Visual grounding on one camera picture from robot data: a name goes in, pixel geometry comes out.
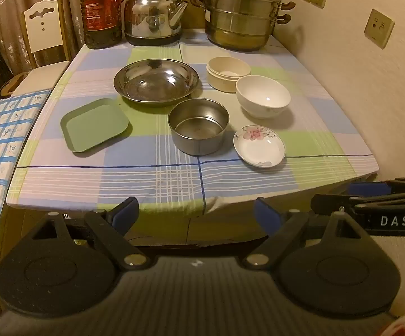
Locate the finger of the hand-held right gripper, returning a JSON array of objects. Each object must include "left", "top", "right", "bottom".
[
  {"left": 310, "top": 191, "right": 405, "bottom": 216},
  {"left": 348, "top": 177, "right": 405, "bottom": 198}
]

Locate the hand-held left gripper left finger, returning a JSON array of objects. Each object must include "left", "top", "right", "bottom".
[{"left": 31, "top": 197, "right": 154, "bottom": 272}]

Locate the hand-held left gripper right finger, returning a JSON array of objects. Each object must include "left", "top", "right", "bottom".
[{"left": 242, "top": 198, "right": 367, "bottom": 270}]

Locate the small floral dish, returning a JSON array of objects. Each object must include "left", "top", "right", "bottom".
[{"left": 233, "top": 125, "right": 286, "bottom": 169}]

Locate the green square plate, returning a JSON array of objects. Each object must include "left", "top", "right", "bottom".
[{"left": 60, "top": 99, "right": 130, "bottom": 153}]

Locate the stainless steel bowl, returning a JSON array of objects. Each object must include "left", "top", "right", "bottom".
[{"left": 168, "top": 99, "right": 230, "bottom": 155}]

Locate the white ceramic bowl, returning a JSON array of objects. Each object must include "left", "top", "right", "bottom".
[{"left": 236, "top": 75, "right": 291, "bottom": 119}]

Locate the wide stainless steel basin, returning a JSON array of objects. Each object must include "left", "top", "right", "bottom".
[{"left": 113, "top": 59, "right": 200, "bottom": 107}]

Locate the checked tablecloth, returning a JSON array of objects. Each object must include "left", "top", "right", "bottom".
[{"left": 6, "top": 28, "right": 378, "bottom": 218}]

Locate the stainless steel kettle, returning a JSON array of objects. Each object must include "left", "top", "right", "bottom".
[{"left": 122, "top": 0, "right": 189, "bottom": 47}]

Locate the white wooden chair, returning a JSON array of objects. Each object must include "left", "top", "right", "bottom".
[{"left": 11, "top": 0, "right": 71, "bottom": 97}]

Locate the stainless steel steamer pot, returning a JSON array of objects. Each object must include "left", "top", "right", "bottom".
[{"left": 190, "top": 0, "right": 296, "bottom": 51}]

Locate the cooking oil bottle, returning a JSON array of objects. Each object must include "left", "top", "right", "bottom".
[{"left": 79, "top": 0, "right": 123, "bottom": 50}]

